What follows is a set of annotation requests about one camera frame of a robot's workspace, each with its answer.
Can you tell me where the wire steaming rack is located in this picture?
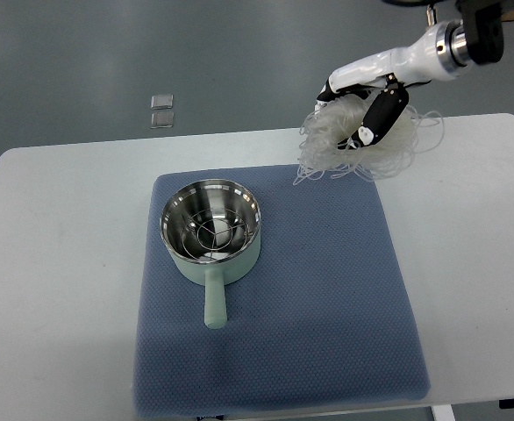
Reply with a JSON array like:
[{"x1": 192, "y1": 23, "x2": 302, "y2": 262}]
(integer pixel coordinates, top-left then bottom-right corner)
[{"x1": 181, "y1": 211, "x2": 247, "y2": 262}]

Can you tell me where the blue textured mat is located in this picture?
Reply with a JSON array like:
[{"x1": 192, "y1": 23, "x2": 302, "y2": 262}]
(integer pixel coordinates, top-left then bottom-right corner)
[{"x1": 133, "y1": 165, "x2": 430, "y2": 417}]

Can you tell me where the white vermicelli nest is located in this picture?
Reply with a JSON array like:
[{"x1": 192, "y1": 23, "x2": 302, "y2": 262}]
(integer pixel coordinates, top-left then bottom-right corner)
[{"x1": 293, "y1": 94, "x2": 445, "y2": 185}]

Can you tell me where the upper floor metal plate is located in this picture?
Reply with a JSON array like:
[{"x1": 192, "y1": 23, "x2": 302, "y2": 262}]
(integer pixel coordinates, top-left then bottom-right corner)
[{"x1": 151, "y1": 93, "x2": 174, "y2": 110}]

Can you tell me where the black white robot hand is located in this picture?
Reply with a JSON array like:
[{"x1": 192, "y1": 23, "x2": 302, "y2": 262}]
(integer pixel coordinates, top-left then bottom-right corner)
[{"x1": 315, "y1": 20, "x2": 472, "y2": 150}]

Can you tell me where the mint green steel pot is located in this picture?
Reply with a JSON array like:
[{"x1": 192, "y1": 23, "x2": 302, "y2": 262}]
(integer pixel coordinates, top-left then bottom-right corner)
[{"x1": 160, "y1": 179, "x2": 261, "y2": 330}]

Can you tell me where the white table leg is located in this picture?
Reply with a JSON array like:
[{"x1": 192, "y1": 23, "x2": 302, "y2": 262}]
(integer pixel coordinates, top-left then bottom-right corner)
[{"x1": 431, "y1": 405, "x2": 456, "y2": 421}]

